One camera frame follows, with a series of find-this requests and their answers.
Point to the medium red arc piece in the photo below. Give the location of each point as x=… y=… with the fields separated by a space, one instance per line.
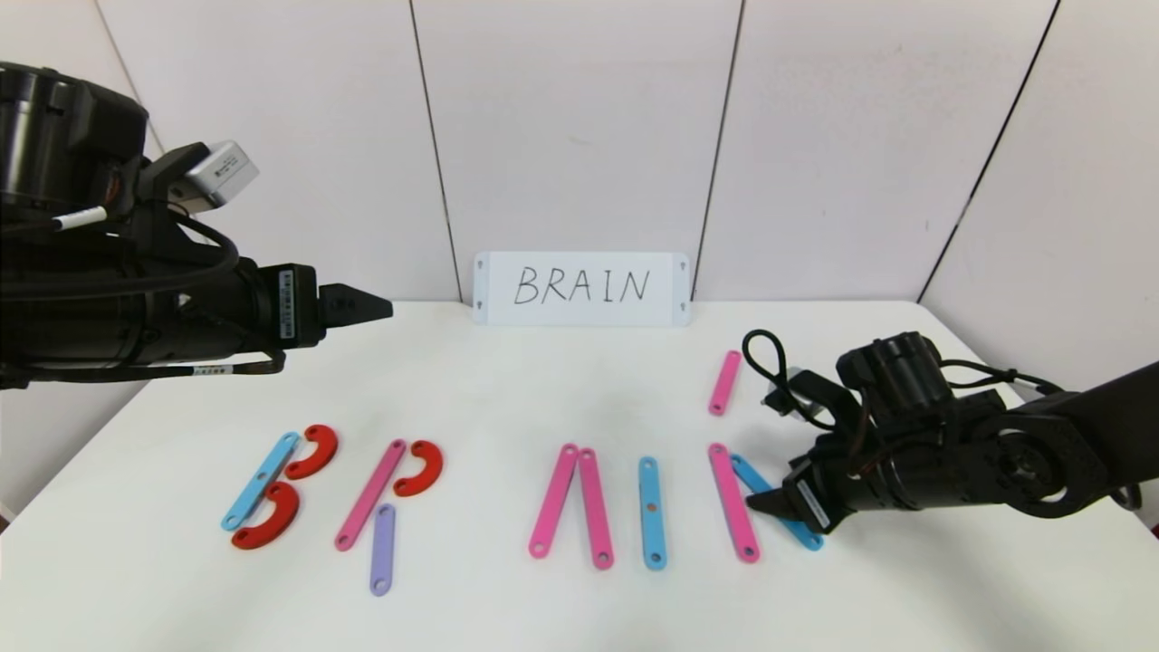
x=326 y=449

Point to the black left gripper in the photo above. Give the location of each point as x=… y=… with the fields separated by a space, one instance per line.
x=292 y=305

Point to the long plain blue bar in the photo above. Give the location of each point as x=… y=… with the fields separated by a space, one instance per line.
x=263 y=478

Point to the long blue bar orange dot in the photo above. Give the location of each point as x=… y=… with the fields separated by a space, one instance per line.
x=652 y=534

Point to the short purple bar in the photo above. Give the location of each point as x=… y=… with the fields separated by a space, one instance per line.
x=383 y=551

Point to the short blue bar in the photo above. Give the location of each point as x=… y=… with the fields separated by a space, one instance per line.
x=756 y=480

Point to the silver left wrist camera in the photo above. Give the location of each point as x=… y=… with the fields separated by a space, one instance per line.
x=217 y=172

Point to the black and orange left arm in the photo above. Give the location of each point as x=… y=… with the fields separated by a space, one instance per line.
x=81 y=290

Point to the small red arc piece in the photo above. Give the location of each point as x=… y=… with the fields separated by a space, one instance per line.
x=431 y=466

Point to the short pink bar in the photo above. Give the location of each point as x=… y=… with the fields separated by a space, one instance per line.
x=724 y=383

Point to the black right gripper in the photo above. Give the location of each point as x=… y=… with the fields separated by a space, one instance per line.
x=812 y=503

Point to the large red arc piece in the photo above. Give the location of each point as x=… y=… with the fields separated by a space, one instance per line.
x=286 y=522

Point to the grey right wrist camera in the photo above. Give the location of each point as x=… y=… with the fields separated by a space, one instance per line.
x=810 y=389

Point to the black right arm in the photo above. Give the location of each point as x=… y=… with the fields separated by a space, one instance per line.
x=996 y=453

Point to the white sign card reading BRAIN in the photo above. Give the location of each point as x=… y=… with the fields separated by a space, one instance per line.
x=543 y=312

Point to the long pink bar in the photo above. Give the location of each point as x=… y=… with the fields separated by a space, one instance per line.
x=595 y=507
x=553 y=501
x=371 y=496
x=732 y=503

